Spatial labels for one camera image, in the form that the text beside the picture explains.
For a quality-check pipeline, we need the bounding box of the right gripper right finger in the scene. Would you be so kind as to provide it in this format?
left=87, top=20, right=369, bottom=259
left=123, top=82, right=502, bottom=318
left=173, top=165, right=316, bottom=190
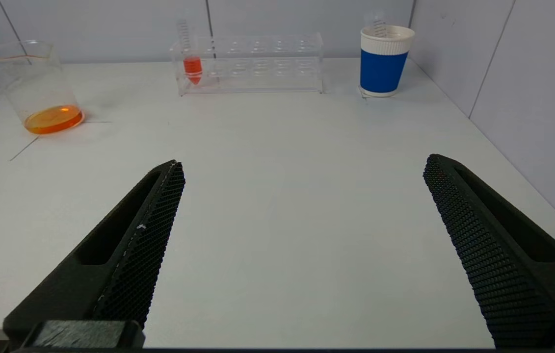
left=423, top=153, right=555, bottom=350

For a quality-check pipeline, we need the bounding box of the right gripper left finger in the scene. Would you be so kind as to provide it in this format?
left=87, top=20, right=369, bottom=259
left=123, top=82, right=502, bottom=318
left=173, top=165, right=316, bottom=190
left=3, top=159, right=186, bottom=352

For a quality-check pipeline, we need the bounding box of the yellow pigment test tube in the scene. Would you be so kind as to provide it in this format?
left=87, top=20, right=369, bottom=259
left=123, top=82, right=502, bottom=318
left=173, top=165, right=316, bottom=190
left=363, top=12, right=389, bottom=39

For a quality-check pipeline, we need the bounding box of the clear glass beaker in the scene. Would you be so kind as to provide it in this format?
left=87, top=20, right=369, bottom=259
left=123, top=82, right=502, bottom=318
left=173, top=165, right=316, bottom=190
left=0, top=40, right=85, bottom=136

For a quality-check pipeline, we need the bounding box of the orange pigment test tube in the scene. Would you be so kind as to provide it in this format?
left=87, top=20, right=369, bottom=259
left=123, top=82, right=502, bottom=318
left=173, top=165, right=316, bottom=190
left=175, top=18, right=205, bottom=86

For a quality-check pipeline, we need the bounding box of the blue white paper cup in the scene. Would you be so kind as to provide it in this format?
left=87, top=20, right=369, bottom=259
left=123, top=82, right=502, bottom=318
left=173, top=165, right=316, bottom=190
left=359, top=25, right=416, bottom=98

